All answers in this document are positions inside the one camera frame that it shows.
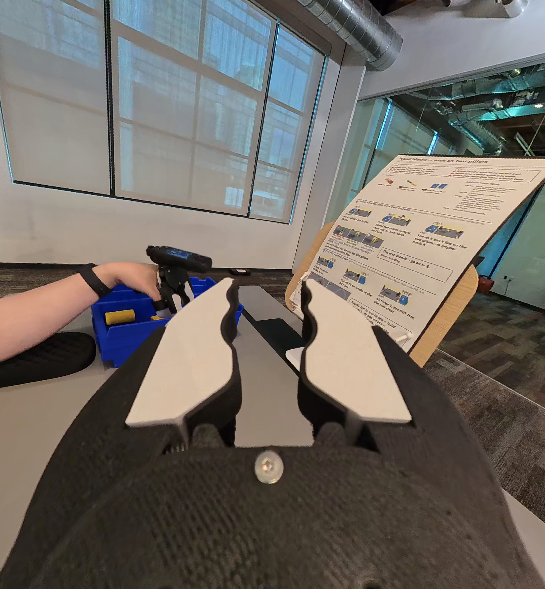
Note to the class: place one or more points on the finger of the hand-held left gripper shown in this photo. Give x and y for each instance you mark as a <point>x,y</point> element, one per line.
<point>177,303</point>
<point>188,292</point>

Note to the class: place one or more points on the black quilted armrest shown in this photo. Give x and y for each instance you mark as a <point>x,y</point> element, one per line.
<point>38,359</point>

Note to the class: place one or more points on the large glass window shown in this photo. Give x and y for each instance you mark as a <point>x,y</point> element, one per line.
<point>162,115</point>

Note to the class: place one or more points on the black table inset panel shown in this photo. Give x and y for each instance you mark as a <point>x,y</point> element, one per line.
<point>277,336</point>

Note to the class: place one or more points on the red container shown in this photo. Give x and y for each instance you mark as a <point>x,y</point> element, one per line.
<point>485,284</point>

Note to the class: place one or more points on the black wristband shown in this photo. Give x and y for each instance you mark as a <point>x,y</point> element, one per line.
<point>95,280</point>

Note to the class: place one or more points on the white ceiling device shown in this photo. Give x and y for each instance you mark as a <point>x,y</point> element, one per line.
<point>511,7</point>

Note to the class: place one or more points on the printed instruction board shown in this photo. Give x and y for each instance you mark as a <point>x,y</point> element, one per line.
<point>438,230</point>

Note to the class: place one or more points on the silver spiral air duct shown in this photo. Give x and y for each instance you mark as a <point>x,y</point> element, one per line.
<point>360,32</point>

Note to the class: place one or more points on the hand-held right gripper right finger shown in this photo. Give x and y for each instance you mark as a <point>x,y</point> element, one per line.
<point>355,368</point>

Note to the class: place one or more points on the yellow cylinder block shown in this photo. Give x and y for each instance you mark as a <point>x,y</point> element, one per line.
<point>120,317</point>

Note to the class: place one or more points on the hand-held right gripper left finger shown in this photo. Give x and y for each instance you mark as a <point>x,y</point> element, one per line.
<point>185,368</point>

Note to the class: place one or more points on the person's left forearm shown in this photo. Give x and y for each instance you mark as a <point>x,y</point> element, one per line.
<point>24,322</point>

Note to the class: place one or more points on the blue plastic bin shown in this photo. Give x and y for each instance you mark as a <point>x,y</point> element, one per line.
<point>116,345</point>

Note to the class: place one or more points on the person's left hand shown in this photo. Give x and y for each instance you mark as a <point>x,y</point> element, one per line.
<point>137,278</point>

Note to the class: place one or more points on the small black floor device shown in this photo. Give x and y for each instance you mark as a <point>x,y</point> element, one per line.
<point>239,271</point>

